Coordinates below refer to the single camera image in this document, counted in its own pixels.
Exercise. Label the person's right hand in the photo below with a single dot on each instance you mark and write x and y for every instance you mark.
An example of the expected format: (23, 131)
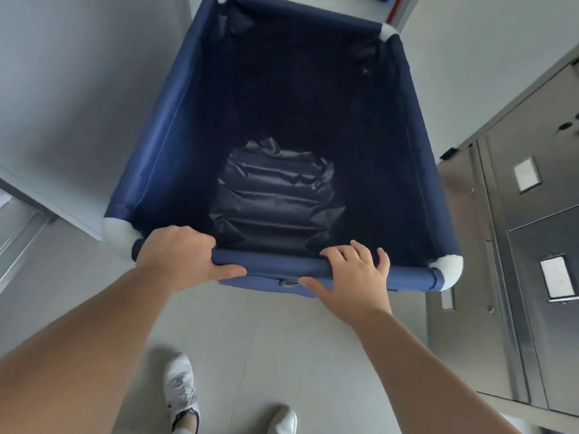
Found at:
(357, 289)

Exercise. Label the person's left hand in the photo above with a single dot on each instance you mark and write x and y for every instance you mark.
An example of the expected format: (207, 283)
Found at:
(176, 257)

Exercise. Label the person's left forearm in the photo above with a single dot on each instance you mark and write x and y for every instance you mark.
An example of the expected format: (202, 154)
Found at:
(86, 352)

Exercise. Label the person's right little finger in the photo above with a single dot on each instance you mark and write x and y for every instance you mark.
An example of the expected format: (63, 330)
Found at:
(384, 262)

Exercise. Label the person's white shoe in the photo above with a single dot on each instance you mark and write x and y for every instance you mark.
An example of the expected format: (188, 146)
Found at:
(282, 422)
(181, 388)

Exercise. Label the person's right thumb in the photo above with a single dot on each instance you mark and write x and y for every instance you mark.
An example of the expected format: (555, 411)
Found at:
(314, 288)

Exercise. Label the person's left thumb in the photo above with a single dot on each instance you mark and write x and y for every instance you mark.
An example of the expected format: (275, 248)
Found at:
(228, 272)

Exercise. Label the blue fabric laundry cart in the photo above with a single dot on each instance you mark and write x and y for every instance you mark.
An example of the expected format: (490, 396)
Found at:
(407, 144)

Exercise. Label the person's right forearm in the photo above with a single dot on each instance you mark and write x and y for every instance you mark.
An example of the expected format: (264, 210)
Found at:
(420, 375)

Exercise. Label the person's left white shoe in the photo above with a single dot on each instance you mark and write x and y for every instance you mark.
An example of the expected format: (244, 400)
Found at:
(181, 388)

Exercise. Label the red and white strip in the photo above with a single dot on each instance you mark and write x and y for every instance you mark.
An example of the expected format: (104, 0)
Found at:
(396, 8)

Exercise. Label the person's right middle finger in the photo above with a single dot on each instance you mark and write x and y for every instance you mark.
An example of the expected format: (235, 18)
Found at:
(359, 252)

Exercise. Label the person's right white shoe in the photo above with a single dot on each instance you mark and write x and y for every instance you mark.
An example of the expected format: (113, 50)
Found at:
(282, 422)

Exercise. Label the large white cabinet label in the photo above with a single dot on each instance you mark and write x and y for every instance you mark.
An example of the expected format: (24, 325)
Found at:
(557, 278)

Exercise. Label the small white cabinet label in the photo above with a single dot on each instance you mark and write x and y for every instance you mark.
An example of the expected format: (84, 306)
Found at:
(527, 174)

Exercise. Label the stainless steel cabinet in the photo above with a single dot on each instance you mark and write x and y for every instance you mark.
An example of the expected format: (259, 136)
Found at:
(511, 266)

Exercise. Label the black plastic bag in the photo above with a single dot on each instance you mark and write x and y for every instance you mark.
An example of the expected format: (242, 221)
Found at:
(276, 198)

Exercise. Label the grey metal door frame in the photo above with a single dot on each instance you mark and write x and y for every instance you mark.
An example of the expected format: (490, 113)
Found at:
(20, 234)

